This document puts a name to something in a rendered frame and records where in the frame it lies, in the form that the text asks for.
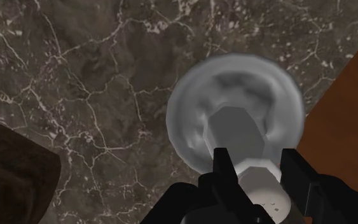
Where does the white grey cylinder bottle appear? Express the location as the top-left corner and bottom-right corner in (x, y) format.
(202, 106), (292, 224)

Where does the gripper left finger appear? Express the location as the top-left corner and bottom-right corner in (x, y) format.
(139, 147), (256, 224)

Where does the white round bowl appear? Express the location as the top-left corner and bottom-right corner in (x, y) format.
(165, 52), (306, 176)

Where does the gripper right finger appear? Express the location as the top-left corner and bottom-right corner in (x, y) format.
(279, 148), (358, 224)

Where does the dark brown rounded block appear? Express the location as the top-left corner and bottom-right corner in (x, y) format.
(0, 115), (62, 224)

